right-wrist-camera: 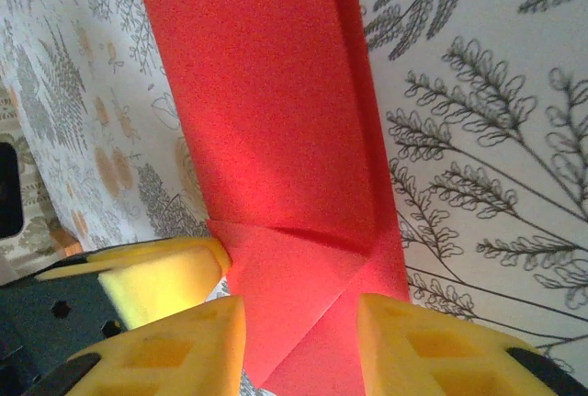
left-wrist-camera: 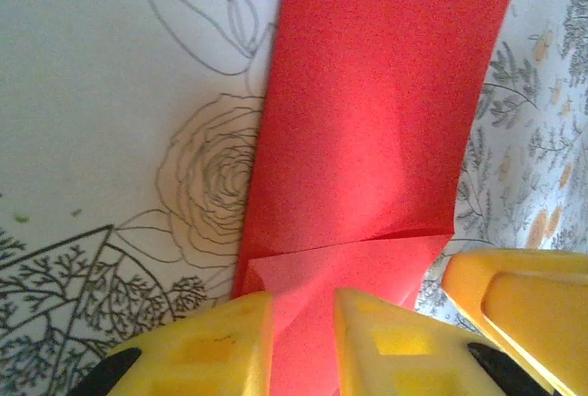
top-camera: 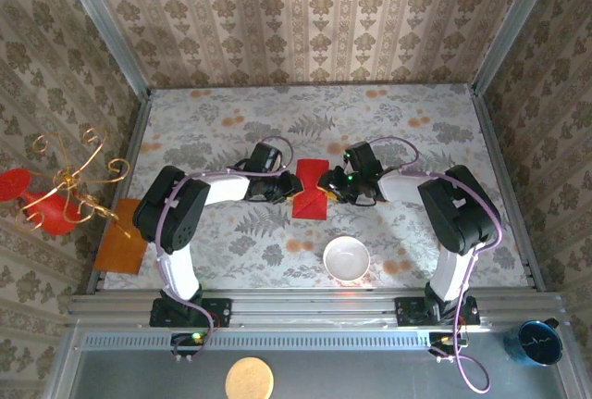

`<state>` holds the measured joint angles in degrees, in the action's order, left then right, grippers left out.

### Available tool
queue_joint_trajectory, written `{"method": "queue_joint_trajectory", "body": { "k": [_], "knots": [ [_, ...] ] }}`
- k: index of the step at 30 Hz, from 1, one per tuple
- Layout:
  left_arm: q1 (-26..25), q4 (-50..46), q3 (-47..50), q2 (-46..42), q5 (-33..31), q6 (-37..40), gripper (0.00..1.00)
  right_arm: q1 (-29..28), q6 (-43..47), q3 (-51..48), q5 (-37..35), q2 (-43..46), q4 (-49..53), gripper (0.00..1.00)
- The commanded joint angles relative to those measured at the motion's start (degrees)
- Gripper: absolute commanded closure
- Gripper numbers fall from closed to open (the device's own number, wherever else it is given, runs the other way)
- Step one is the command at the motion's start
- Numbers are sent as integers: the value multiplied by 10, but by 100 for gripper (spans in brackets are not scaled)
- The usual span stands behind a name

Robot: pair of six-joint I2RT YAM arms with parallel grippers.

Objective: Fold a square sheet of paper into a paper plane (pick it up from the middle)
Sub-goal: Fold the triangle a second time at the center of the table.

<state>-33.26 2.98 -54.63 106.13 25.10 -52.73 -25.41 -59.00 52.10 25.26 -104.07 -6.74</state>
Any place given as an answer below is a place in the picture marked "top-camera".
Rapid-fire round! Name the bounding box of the red paper sheet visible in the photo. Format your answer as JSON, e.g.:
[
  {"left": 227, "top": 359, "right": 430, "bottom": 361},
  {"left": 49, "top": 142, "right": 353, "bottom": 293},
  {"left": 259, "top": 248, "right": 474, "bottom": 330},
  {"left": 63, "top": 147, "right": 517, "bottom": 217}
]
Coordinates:
[{"left": 291, "top": 157, "right": 328, "bottom": 221}]

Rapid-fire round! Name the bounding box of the white bowl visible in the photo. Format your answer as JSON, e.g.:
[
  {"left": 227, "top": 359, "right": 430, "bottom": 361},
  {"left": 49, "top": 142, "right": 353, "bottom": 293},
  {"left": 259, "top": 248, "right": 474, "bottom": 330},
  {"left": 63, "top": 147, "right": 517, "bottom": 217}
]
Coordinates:
[{"left": 322, "top": 235, "right": 372, "bottom": 283}]

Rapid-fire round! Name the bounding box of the floral tablecloth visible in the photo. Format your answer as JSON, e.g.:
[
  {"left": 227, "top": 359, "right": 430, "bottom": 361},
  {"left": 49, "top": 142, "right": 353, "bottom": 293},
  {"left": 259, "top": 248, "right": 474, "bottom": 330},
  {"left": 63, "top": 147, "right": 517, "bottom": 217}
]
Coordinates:
[{"left": 99, "top": 83, "right": 531, "bottom": 290}]

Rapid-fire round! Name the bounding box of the orange wooden board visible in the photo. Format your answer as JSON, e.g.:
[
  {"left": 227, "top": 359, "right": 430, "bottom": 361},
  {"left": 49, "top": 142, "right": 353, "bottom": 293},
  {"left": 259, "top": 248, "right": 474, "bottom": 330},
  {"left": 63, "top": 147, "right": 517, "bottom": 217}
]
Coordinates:
[{"left": 92, "top": 198, "right": 149, "bottom": 275}]

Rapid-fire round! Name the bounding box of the grey metal shelf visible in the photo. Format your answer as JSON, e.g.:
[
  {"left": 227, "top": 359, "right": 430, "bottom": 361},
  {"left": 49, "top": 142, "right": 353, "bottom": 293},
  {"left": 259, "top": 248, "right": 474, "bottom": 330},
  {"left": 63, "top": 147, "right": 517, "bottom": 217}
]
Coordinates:
[{"left": 45, "top": 324, "right": 584, "bottom": 399}]

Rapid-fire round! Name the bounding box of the round cork coaster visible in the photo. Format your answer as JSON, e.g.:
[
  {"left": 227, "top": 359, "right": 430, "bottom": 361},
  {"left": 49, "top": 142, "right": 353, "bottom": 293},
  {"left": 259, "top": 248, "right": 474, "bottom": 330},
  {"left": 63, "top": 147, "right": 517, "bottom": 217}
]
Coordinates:
[{"left": 224, "top": 355, "right": 275, "bottom": 399}]

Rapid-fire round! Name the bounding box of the red vase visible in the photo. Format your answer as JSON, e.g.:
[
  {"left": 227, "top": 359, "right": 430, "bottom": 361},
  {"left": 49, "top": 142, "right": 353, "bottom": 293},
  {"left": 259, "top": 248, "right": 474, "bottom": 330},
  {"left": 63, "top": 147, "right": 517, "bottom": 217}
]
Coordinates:
[{"left": 0, "top": 167, "right": 101, "bottom": 237}]

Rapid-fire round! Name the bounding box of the dark blue mug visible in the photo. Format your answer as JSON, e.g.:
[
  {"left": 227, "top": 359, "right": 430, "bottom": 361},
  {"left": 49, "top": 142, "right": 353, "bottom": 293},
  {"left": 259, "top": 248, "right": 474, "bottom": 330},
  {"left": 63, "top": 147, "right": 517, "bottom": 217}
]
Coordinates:
[{"left": 502, "top": 318, "right": 564, "bottom": 368}]

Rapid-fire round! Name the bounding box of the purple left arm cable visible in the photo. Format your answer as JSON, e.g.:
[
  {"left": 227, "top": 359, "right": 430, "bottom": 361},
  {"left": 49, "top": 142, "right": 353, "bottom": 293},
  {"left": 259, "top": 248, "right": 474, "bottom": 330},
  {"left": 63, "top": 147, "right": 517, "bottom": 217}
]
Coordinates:
[{"left": 154, "top": 137, "right": 297, "bottom": 363}]

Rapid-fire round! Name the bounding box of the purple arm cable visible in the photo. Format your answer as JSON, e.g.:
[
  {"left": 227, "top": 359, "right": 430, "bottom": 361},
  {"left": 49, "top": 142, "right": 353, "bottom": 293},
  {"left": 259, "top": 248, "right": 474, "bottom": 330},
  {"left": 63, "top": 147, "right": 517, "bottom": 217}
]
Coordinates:
[
  {"left": 154, "top": 137, "right": 297, "bottom": 363},
  {"left": 367, "top": 135, "right": 504, "bottom": 394}
]

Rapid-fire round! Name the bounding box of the aluminium frame cross rail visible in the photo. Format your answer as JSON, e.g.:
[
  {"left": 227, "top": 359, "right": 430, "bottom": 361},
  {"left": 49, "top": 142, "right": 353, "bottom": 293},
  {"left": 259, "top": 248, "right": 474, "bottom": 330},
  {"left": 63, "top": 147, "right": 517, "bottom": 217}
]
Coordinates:
[{"left": 68, "top": 288, "right": 569, "bottom": 329}]

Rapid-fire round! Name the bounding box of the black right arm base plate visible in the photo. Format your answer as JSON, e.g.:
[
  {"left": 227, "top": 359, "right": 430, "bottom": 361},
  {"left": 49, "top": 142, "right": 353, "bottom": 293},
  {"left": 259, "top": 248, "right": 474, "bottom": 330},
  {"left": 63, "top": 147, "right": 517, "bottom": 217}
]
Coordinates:
[{"left": 395, "top": 295, "right": 481, "bottom": 327}]

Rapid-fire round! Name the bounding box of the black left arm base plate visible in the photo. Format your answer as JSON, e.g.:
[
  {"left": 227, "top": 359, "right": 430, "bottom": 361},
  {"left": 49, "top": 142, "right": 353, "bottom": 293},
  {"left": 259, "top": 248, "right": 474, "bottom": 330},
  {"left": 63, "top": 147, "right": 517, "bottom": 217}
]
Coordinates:
[{"left": 149, "top": 297, "right": 232, "bottom": 329}]

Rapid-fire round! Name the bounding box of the aluminium side rail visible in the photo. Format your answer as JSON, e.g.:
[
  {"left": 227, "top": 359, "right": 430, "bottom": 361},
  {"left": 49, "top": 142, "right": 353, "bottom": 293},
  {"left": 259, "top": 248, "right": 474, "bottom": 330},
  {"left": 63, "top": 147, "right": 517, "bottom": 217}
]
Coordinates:
[
  {"left": 84, "top": 88, "right": 154, "bottom": 294},
  {"left": 470, "top": 85, "right": 548, "bottom": 293}
]

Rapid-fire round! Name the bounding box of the grey slotted cable duct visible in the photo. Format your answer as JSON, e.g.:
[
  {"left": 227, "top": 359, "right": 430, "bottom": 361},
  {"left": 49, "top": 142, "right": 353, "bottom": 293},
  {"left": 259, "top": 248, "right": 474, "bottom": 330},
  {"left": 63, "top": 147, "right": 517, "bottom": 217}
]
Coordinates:
[{"left": 80, "top": 330, "right": 434, "bottom": 352}]

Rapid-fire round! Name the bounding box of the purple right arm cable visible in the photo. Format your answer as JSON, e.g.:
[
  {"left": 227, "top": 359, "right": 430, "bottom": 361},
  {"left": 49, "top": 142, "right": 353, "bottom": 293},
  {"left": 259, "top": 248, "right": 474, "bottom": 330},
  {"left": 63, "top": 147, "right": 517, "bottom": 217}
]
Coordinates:
[{"left": 367, "top": 135, "right": 504, "bottom": 394}]

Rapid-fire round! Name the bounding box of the gold wire stand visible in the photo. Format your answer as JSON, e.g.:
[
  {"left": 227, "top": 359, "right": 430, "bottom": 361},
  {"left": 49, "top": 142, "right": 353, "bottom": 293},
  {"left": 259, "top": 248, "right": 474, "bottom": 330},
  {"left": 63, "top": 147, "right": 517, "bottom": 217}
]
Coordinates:
[{"left": 13, "top": 126, "right": 131, "bottom": 239}]

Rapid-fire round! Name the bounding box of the aluminium frame post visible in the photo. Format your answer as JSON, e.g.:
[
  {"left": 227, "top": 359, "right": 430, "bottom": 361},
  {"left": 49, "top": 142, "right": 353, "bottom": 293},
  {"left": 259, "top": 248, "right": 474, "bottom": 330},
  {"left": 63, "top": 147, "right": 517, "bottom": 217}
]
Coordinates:
[
  {"left": 470, "top": 0, "right": 563, "bottom": 94},
  {"left": 53, "top": 0, "right": 153, "bottom": 100}
]

